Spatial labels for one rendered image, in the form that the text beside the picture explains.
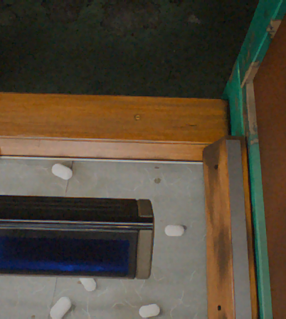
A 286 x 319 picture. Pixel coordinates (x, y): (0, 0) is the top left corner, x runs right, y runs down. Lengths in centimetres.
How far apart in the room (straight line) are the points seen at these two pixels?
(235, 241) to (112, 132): 29
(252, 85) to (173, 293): 35
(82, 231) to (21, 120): 46
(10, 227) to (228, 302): 36
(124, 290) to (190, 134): 29
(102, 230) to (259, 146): 37
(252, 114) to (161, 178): 20
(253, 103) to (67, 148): 32
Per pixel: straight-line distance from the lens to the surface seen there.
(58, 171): 83
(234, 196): 72
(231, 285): 69
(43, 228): 44
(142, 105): 87
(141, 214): 44
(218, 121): 87
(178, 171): 85
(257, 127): 76
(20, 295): 81
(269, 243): 69
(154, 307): 77
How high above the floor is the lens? 153
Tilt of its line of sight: 68 degrees down
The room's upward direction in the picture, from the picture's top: 7 degrees clockwise
